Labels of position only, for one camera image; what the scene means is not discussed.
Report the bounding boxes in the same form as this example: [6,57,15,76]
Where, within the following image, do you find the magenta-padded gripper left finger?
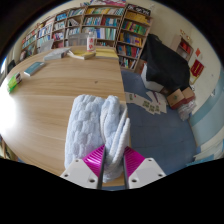
[59,144,107,190]

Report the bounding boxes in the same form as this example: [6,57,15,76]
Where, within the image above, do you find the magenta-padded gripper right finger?
[122,145,167,190]

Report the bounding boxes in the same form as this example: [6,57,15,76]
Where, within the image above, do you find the white waffle towel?
[63,94,132,184]

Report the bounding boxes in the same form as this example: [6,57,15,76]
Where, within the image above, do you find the papers on floor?
[124,90,169,116]

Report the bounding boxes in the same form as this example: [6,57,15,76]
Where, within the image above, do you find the white plastic bag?
[177,99,198,122]

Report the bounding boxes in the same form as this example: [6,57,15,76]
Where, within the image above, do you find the large cardboard box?
[166,88,187,110]

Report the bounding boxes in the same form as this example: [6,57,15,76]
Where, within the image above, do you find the small cardboard box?
[181,86,196,103]

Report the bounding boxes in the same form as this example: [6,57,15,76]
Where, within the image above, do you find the black cloth cover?
[143,33,192,93]

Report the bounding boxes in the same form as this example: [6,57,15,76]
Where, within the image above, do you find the green plastic pack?
[6,72,23,94]

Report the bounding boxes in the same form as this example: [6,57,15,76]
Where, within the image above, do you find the teal book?
[22,61,46,77]

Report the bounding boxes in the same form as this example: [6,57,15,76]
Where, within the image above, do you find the tan open book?
[67,48,97,61]

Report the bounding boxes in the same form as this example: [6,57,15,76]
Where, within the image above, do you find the grey book stack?
[43,47,72,62]

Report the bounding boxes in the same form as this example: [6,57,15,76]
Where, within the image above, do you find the black chair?
[6,59,17,73]

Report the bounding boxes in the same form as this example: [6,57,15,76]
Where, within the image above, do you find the white bottle with red label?
[86,31,97,53]

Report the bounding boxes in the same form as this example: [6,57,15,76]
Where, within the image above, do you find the grey chair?
[67,32,90,47]
[37,39,55,54]

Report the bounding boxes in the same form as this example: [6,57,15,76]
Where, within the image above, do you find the wooden bookshelf unit with books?
[19,1,155,71]

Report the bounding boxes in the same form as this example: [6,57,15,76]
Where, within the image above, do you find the red wall poster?
[189,58,205,80]

